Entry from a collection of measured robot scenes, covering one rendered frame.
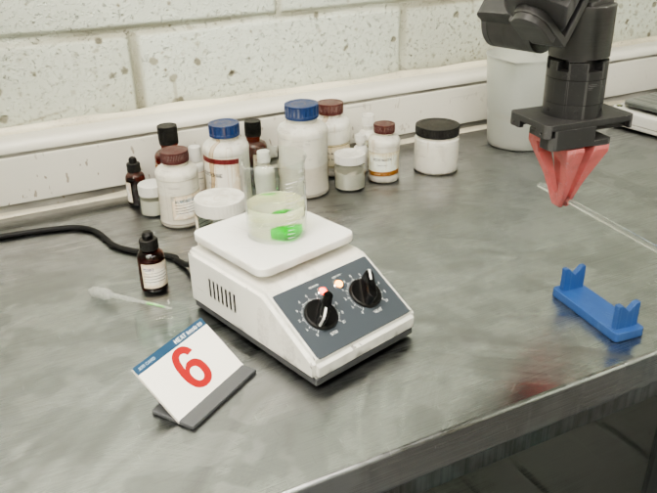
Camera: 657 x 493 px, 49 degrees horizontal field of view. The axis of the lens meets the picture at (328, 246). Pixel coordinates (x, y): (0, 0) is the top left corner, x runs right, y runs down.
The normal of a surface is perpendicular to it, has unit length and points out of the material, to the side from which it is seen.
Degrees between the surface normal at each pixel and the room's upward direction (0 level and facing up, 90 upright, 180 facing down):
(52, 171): 90
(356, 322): 30
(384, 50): 90
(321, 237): 0
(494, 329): 0
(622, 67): 90
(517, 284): 0
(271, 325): 90
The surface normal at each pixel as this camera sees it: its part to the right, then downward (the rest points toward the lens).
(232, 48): 0.45, 0.39
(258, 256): -0.02, -0.90
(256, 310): -0.74, 0.31
